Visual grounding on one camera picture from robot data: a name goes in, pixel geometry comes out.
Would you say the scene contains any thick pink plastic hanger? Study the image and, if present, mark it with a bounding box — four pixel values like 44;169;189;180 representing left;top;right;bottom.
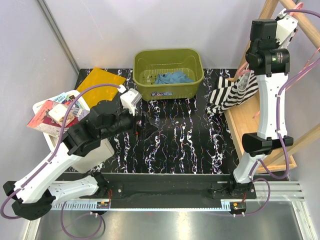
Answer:
236;1;305;78

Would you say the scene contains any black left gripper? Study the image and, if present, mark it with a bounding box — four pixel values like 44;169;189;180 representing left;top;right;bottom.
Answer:
100;102;159;141

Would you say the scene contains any yellow translucent folder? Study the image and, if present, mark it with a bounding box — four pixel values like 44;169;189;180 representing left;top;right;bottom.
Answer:
76;67;126;108

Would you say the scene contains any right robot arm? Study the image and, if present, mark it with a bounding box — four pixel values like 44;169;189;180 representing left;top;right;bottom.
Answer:
226;12;298;199

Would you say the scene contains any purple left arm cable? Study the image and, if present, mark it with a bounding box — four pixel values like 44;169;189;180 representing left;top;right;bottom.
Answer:
0;83;128;237

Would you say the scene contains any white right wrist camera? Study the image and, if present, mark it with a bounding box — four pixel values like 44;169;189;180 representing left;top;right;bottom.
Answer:
274;8;300;48

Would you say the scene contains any thin pink wire hanger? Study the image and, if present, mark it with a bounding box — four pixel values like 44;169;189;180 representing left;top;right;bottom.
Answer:
252;48;320;119

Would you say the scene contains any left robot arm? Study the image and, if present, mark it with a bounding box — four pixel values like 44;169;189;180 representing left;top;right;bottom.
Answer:
0;101;158;221

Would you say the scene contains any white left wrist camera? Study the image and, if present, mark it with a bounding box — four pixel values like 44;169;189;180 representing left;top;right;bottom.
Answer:
120;88;142;116

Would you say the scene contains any aluminium rail frame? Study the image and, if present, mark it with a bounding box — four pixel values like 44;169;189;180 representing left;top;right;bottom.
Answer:
23;179;318;240

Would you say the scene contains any black white striped tank top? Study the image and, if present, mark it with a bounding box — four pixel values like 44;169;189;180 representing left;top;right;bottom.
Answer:
206;70;259;115

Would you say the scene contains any olive green plastic basket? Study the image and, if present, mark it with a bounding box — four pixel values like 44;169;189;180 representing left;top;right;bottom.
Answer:
133;48;204;101

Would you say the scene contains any small cream cube box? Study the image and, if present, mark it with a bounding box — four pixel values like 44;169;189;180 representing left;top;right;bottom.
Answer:
48;103;75;126

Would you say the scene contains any blue tank top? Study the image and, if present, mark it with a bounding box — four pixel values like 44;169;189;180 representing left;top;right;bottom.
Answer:
155;71;194;85

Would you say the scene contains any wooden clothes rack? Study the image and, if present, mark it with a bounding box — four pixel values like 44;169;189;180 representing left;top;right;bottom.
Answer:
223;0;320;175

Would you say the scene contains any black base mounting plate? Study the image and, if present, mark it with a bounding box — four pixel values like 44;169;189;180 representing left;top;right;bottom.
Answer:
47;172;258;210

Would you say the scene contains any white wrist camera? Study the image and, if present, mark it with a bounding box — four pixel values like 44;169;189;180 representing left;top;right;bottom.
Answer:
120;88;142;116
274;8;300;48

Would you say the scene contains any white storage box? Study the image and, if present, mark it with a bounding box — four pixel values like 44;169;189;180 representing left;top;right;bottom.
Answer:
32;90;115;174

